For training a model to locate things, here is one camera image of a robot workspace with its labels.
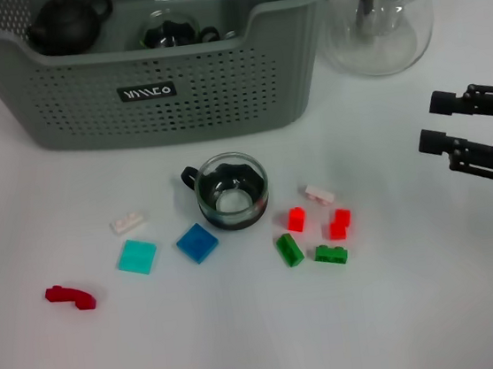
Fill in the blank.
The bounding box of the dark red curved brick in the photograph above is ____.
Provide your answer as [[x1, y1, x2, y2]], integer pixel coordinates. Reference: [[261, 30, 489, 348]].
[[42, 281, 99, 316]]

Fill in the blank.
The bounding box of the grey-green perforated storage bin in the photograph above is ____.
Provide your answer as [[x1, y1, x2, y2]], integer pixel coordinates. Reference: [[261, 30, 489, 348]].
[[0, 0, 357, 165]]

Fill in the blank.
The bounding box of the glass carafe with black lid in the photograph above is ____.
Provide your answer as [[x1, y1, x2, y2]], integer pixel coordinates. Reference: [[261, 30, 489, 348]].
[[321, 0, 446, 82]]

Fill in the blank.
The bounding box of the red stepped brick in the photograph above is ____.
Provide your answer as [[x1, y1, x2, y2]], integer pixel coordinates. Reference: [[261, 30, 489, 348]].
[[326, 206, 355, 242]]

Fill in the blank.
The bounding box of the white two-stud brick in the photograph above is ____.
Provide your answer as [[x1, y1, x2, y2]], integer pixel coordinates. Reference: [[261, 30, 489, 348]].
[[304, 181, 336, 206], [107, 209, 149, 234]]

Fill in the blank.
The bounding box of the green two-stud brick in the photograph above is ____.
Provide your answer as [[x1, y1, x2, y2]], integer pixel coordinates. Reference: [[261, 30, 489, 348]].
[[312, 242, 350, 269]]

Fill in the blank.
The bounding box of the small red single brick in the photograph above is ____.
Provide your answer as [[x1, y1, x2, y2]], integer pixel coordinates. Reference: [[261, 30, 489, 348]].
[[285, 205, 309, 233]]

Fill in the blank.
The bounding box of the green sloped brick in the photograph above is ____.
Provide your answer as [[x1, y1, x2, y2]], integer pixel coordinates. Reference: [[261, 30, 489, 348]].
[[273, 230, 306, 270]]

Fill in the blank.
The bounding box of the blue flat square tile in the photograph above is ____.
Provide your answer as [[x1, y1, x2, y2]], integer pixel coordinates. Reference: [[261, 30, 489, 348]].
[[173, 220, 222, 268]]

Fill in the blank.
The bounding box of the cyan flat square tile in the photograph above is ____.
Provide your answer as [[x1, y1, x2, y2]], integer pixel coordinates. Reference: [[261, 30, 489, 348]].
[[113, 236, 160, 280]]

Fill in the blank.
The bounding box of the black clay teapot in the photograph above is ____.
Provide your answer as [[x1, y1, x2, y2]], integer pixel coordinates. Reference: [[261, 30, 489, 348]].
[[23, 0, 119, 59]]

